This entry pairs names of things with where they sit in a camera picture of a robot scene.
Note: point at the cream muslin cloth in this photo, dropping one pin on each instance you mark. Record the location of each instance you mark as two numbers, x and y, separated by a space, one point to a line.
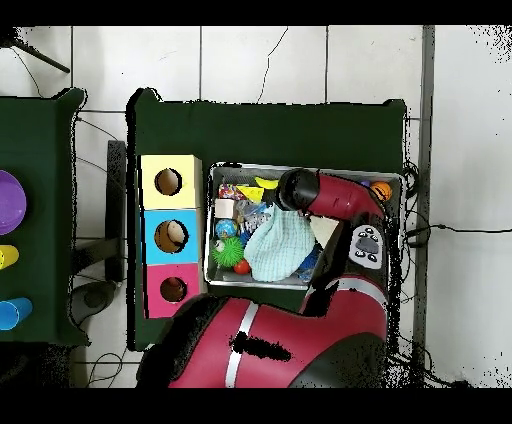
324 230

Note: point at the clear mesh bin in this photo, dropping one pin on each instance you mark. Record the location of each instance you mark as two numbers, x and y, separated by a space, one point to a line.
232 280

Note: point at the blue cup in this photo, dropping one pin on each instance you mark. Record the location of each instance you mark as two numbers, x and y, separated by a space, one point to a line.
14 314

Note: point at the blue globe ball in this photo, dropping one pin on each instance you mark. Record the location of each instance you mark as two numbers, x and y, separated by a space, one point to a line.
226 228

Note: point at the purple plate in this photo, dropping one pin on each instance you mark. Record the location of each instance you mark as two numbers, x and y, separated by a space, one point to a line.
10 202

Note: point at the green spiky ball with eyes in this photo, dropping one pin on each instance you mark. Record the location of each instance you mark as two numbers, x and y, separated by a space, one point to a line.
230 251

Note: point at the black tripod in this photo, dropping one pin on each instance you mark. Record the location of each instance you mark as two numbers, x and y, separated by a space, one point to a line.
10 37

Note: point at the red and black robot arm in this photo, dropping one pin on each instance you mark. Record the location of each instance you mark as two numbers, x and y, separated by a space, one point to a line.
336 336

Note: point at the yellow cup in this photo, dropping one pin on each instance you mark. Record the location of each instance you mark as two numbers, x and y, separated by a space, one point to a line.
8 257

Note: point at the red ball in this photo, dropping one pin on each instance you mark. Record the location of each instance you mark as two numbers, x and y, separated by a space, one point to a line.
242 266

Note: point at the mint green muslin cloth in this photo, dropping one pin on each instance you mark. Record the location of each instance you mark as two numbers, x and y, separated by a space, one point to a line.
276 244

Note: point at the wooden box with three holes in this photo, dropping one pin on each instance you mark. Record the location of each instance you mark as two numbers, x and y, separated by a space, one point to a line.
152 240

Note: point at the dark green side table cloth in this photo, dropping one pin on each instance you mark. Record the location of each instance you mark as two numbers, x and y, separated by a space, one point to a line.
48 160

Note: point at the plain wooden block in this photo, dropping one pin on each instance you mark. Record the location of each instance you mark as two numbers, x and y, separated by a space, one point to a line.
225 208

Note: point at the yellow cheese wedge toy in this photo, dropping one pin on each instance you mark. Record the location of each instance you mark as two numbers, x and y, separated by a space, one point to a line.
252 194

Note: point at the dark green tablecloth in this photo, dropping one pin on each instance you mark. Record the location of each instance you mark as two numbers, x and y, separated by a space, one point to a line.
280 128

